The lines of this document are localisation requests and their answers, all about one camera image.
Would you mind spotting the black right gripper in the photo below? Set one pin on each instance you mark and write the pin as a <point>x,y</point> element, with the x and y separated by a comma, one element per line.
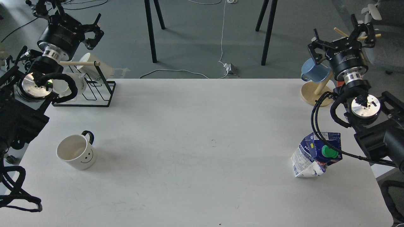
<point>348,56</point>

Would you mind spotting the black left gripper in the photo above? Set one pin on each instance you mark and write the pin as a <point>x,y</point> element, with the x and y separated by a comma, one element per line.
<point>61,32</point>

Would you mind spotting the blue white milk carton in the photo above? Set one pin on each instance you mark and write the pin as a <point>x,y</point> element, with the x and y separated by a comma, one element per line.
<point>312,157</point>

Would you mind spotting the white smiley face mug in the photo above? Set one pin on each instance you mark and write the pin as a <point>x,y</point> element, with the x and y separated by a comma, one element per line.
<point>78,150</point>

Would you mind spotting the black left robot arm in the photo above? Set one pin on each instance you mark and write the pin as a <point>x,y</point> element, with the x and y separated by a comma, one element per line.
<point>33,81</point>

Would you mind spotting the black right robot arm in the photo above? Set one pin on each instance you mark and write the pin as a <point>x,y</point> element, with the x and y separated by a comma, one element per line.
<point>377,121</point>

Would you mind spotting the white cup behind rack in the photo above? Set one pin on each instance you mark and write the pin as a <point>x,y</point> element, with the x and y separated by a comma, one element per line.
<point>91,70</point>

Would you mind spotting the blue mug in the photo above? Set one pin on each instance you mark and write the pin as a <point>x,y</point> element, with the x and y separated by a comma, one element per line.
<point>313,72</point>

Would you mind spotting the orange mug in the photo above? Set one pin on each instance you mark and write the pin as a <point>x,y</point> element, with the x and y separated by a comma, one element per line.
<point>339,83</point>

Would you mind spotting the grey office chair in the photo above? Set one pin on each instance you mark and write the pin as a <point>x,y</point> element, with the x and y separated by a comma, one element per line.
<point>387,17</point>

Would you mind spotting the wooden mug tree stand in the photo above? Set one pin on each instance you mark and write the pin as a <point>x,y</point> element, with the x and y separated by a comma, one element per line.
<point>311,92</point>

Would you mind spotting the black table leg pair right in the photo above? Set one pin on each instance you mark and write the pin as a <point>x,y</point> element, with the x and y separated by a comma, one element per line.
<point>270,25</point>

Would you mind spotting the black wire cup rack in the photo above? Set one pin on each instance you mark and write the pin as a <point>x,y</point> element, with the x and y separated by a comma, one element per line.
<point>90,93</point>

